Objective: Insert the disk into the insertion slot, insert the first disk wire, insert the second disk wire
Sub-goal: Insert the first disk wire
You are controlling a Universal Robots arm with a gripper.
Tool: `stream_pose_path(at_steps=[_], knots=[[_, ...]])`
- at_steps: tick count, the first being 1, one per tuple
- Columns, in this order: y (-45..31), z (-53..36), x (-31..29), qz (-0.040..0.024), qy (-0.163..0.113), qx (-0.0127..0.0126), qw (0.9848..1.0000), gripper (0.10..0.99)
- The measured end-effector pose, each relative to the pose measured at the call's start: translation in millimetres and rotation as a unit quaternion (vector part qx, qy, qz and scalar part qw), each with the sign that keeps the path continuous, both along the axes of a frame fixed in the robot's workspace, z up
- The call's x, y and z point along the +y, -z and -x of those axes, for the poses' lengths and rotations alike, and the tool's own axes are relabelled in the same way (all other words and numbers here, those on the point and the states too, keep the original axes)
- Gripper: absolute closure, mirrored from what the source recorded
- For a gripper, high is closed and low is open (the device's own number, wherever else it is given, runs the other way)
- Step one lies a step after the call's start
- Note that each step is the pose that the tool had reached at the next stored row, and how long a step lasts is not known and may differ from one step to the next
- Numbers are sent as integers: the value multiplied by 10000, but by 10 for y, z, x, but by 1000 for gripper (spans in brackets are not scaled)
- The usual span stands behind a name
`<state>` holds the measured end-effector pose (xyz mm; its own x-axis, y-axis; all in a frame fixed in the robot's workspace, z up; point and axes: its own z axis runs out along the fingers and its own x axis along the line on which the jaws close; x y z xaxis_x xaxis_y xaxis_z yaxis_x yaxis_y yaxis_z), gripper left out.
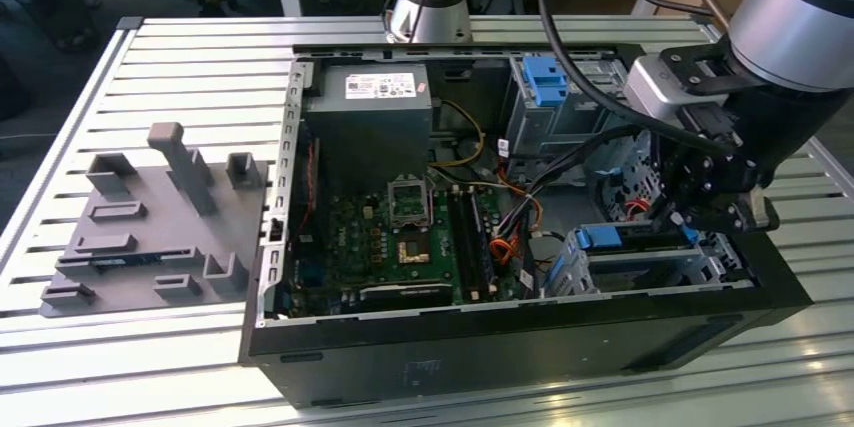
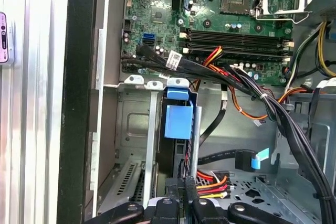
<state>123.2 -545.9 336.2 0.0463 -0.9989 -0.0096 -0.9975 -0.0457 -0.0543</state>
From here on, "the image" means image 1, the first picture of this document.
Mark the silver drive cage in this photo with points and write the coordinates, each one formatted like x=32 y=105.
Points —
x=534 y=122

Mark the black expansion slot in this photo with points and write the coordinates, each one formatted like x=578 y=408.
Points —
x=407 y=295

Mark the hard disk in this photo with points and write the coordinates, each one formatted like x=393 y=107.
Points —
x=600 y=238

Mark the black PC case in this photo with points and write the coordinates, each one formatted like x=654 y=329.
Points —
x=467 y=362

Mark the grey power supply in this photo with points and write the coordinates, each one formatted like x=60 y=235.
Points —
x=367 y=137

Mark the CPU socket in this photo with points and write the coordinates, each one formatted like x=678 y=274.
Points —
x=413 y=252

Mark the blue drive carrier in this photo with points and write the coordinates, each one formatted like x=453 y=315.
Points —
x=543 y=79

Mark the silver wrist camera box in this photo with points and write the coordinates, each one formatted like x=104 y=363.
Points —
x=656 y=87

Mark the grey parts rack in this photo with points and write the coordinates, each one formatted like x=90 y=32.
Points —
x=153 y=227

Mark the green RAM stick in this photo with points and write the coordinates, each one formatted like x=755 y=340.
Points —
x=127 y=261

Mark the silver disk bay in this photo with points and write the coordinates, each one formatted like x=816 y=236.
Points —
x=640 y=267

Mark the black RAM slot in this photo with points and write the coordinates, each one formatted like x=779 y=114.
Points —
x=459 y=242
x=481 y=242

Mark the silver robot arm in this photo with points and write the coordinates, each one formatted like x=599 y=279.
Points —
x=794 y=22

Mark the green motherboard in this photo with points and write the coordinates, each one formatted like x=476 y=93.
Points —
x=360 y=247

